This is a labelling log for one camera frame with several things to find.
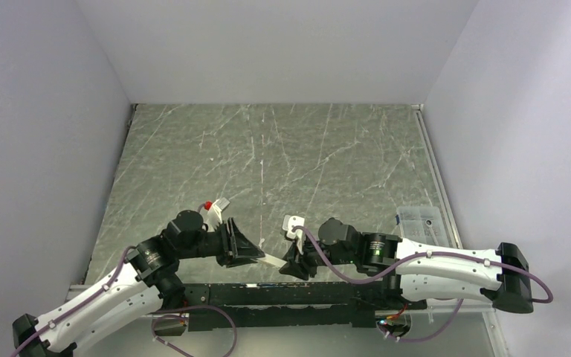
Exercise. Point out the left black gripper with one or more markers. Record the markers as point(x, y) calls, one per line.
point(236, 247)

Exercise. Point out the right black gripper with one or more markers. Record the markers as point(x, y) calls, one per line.
point(292, 267)

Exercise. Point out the white remote control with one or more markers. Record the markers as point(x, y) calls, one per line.
point(271, 261)

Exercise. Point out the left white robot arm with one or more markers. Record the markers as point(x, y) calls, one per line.
point(146, 275)

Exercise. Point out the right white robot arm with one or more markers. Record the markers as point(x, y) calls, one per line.
point(413, 271)

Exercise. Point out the clear plastic box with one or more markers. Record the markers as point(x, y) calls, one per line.
point(422, 224)

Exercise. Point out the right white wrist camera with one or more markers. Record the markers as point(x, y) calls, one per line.
point(291, 227)

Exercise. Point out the aluminium rail right edge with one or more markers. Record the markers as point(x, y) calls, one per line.
point(434, 168)

